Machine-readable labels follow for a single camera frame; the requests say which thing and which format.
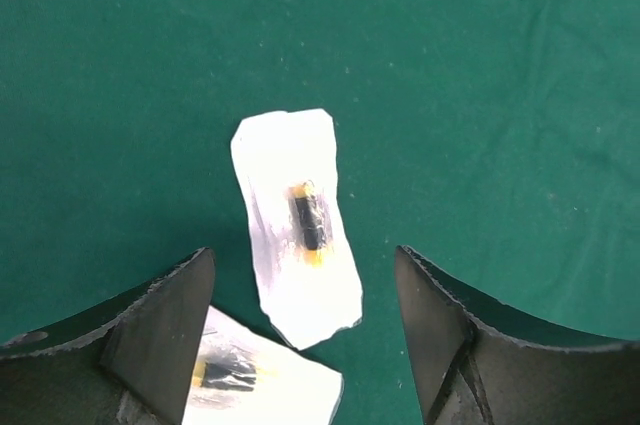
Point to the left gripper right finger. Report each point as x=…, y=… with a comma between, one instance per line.
x=476, y=360

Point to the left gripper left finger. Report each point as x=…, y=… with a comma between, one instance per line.
x=127, y=360

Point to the suture packet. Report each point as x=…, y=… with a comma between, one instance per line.
x=308, y=283
x=241, y=378

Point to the dark green surgical cloth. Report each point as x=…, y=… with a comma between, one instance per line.
x=499, y=138

